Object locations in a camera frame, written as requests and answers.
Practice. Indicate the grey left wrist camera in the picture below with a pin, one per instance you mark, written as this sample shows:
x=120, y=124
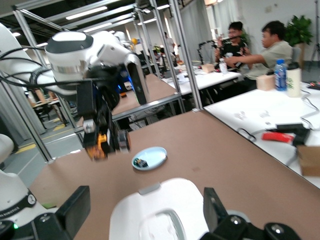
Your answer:
x=138, y=82

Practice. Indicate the orange push-button switch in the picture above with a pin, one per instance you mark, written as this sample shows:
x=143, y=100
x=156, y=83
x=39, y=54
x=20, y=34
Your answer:
x=101, y=145

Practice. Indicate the blue plastic bottle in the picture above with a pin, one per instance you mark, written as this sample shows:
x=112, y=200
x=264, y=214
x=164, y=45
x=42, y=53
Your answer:
x=280, y=75

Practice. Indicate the long white desk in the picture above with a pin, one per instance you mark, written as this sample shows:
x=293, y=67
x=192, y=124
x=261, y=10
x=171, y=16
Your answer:
x=207, y=80

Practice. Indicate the flat red object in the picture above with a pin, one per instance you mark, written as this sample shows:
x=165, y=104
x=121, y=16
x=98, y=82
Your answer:
x=277, y=137

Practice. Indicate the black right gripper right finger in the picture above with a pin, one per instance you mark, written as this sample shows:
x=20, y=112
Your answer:
x=212, y=207

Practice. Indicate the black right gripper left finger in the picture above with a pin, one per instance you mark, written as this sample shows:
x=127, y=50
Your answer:
x=75, y=207

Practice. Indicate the green potted plant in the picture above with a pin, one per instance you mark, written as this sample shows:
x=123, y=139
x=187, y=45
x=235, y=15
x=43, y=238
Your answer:
x=298, y=30

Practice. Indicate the large tan cube box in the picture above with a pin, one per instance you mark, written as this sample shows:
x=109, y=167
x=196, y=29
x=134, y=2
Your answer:
x=265, y=82

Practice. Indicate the light blue round plate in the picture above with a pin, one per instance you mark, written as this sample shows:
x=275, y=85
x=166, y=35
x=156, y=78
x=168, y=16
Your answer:
x=155, y=157

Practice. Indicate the tall aluminium frame post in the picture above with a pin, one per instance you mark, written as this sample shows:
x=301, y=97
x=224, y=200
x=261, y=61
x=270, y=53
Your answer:
x=186, y=57

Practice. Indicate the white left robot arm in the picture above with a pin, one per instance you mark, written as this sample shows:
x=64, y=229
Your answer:
x=70, y=60

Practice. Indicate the person in black shirt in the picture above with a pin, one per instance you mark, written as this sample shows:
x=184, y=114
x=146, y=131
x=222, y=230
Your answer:
x=232, y=50

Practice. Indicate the black device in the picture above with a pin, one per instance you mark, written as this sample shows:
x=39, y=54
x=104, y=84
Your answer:
x=300, y=132

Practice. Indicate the white side table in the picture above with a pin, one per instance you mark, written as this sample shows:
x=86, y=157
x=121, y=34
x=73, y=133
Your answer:
x=250, y=117

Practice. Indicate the brown-topped workbench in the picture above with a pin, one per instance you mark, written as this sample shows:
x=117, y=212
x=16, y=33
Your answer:
x=155, y=88

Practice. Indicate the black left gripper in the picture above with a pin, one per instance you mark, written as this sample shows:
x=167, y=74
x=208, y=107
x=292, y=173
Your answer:
x=87, y=100

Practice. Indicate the person in beige shirt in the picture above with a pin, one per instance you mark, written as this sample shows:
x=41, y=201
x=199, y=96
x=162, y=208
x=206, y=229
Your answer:
x=275, y=55

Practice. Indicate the small tan cube box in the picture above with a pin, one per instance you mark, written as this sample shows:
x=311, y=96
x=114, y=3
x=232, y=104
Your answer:
x=208, y=68

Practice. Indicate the brown cardboard box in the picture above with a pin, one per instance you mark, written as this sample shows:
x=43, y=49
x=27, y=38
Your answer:
x=310, y=161

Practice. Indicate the white tumbler with black lid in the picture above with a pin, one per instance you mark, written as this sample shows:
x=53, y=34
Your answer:
x=293, y=82

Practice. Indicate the slanted aluminium frame post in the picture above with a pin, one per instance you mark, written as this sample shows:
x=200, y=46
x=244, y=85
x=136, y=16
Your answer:
x=32, y=102

